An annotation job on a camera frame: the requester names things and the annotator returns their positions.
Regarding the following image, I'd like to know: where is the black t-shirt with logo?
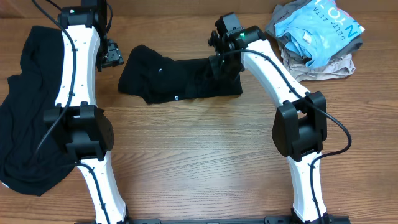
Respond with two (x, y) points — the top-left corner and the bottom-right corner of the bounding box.
(118, 45), (243, 105)

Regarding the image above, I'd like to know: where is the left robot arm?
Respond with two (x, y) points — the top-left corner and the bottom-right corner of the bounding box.
(44, 0), (130, 224)

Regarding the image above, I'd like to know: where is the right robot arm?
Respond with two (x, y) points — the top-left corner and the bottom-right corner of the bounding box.
(208, 12), (329, 223)

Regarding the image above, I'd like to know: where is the beige folded garment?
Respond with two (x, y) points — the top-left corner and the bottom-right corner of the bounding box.
(278, 42), (359, 82)

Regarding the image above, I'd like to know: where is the light blue printed t-shirt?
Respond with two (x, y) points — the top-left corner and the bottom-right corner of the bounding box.
(274, 0), (365, 70)

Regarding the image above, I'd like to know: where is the black shirt left pile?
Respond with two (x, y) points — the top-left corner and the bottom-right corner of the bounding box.
(1, 26), (73, 196)

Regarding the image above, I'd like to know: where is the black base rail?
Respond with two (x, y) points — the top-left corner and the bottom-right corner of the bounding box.
(128, 216), (292, 224)

